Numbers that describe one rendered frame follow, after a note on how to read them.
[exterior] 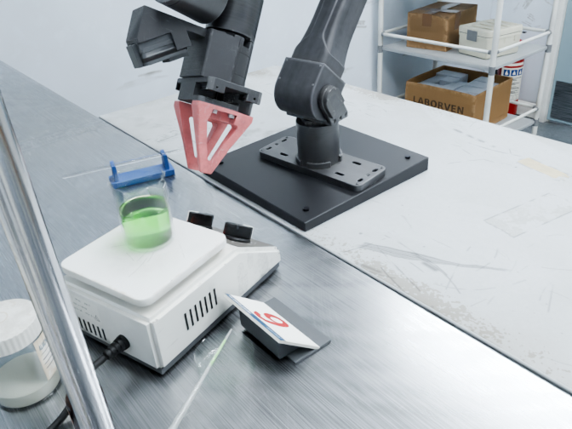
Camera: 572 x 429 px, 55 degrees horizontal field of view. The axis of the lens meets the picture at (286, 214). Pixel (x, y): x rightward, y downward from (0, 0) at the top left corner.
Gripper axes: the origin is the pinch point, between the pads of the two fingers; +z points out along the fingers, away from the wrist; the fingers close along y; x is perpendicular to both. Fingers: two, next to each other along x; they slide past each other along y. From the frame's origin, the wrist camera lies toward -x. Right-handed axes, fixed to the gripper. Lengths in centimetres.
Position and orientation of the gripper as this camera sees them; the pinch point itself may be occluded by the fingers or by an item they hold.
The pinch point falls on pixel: (200, 164)
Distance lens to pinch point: 64.0
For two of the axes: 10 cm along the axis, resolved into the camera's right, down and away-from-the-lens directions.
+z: -2.3, 9.7, 0.7
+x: 8.3, 1.6, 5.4
